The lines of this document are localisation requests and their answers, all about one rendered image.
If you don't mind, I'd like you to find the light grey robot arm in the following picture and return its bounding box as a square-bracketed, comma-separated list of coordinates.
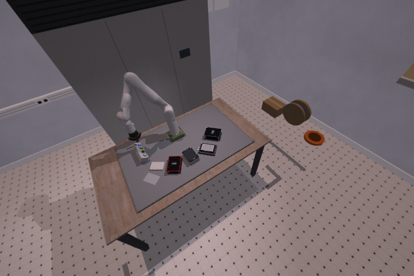
[117, 72, 179, 136]

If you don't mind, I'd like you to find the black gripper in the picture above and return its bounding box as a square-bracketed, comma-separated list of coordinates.
[128, 130, 141, 142]

